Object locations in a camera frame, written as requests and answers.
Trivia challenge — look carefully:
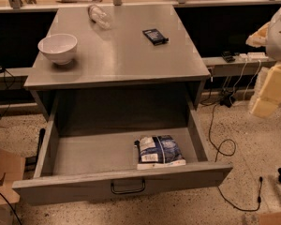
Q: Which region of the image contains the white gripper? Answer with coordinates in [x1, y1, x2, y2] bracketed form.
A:
[245, 8, 281, 118]

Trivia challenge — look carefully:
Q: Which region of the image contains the blue chip bag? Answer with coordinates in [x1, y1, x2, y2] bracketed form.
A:
[135, 135, 186, 170]

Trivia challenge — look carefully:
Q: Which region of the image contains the grey metal cabinet counter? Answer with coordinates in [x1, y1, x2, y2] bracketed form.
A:
[24, 5, 210, 121]

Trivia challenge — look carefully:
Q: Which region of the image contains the open grey top drawer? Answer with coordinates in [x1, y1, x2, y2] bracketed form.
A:
[12, 90, 232, 205]

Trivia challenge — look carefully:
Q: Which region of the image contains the white power strip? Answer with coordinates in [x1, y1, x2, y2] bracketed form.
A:
[239, 52, 268, 61]

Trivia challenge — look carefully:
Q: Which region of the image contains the black remote on shelf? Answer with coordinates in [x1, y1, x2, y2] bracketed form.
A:
[222, 52, 235, 63]

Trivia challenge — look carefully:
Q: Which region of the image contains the black power adapter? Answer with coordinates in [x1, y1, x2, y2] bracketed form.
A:
[220, 95, 235, 108]

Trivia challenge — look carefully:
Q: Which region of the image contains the cardboard box bottom right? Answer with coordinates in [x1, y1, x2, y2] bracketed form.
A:
[259, 212, 281, 225]

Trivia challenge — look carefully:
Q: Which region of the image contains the cardboard box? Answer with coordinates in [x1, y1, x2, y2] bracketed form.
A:
[0, 148, 25, 225]
[259, 212, 281, 225]

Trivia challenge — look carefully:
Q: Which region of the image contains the clear plastic bottle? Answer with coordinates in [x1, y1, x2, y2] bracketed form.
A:
[88, 5, 111, 29]

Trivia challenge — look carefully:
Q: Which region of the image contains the white ceramic bowl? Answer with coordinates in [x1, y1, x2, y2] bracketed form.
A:
[37, 34, 78, 65]

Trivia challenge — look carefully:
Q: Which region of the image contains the cardboard box left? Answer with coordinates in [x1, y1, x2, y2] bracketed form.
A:
[0, 148, 25, 225]

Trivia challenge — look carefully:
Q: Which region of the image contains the black drawer handle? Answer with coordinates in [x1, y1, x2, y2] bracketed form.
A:
[111, 179, 146, 195]

